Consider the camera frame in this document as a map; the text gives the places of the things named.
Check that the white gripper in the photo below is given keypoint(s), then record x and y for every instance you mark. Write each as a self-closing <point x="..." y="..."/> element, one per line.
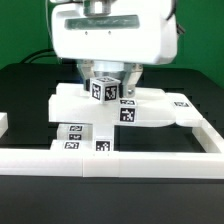
<point x="135" y="31"/>

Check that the white chair back frame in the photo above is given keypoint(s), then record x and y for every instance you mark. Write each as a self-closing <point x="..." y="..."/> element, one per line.
<point x="149" y="107"/>

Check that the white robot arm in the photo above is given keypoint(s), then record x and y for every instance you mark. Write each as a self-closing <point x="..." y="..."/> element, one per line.
<point x="102" y="7"/>

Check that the white block left edge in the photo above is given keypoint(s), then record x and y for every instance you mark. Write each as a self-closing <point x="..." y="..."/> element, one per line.
<point x="3" y="123"/>

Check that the white U-shaped obstacle fence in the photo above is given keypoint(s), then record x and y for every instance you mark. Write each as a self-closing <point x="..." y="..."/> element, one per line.
<point x="60" y="161"/>

